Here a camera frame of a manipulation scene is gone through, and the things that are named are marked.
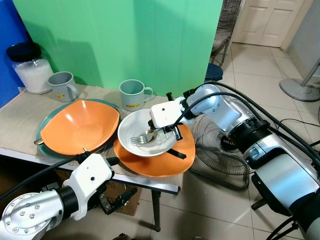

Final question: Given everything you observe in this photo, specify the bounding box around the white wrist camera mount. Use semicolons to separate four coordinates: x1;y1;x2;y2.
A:
65;152;114;221
149;93;189;133

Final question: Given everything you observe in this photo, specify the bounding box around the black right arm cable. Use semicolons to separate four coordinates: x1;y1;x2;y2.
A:
176;82;320;168

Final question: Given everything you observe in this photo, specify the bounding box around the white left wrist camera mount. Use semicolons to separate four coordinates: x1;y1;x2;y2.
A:
65;152;114;221

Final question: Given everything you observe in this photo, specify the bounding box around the black-lidded glass jar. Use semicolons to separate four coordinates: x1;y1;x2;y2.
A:
6;42;55;95

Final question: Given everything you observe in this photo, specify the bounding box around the grey-green mug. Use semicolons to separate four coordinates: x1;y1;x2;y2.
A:
119;79;155;111

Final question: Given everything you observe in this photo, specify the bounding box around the black wire-cage floor fan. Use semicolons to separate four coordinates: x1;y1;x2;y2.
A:
189;106;282;177

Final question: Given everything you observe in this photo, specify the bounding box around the blue board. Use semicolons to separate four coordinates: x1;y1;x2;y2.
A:
0;0;32;109

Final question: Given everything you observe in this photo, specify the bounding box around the teal plate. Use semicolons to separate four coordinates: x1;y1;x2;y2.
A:
34;98;122;161

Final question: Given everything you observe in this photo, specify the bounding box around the green backdrop screen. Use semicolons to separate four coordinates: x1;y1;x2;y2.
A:
12;0;225;99

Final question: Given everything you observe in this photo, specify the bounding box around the silver fork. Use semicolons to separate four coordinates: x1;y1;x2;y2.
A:
130;132;157;146

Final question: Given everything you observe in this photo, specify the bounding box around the flat orange plate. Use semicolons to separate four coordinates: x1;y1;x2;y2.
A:
113;122;197;179

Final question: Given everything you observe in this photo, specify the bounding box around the deep orange plate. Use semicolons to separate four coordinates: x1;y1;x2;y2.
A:
39;99;121;156

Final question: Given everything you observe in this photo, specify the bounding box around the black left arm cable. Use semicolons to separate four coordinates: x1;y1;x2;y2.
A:
0;150;92;202

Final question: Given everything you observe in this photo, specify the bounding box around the metal spoon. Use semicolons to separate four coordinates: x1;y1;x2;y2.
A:
146;128;162;142

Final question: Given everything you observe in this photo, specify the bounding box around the grey pedestal fan stand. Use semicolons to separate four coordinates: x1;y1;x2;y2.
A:
278;47;320;104

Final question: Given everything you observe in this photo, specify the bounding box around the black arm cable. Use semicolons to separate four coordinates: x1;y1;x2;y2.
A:
176;82;320;168
0;150;92;202

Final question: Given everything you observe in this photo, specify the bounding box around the blue lidded bin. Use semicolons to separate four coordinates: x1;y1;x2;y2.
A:
204;62;225;84

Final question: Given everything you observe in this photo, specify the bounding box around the white bowl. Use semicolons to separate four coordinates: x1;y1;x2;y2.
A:
117;108;179;159

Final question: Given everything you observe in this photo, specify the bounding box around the cream panelled door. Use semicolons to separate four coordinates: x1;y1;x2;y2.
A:
231;0;315;49

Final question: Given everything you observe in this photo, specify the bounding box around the dark metal table leg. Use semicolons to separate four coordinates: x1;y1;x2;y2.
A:
149;188;163;234

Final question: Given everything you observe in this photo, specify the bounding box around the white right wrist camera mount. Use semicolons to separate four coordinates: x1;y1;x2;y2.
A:
149;93;189;133

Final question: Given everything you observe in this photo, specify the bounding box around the grey mug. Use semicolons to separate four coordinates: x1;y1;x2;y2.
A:
47;71;80;104

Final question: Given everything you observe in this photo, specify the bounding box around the black floor cable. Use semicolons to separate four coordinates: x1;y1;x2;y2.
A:
278;117;320;151

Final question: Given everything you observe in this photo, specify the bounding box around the beige woven table mat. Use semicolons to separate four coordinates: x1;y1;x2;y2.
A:
0;83;173;168

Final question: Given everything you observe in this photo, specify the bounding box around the chair with patterned cover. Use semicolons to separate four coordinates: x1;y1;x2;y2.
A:
210;0;244;67

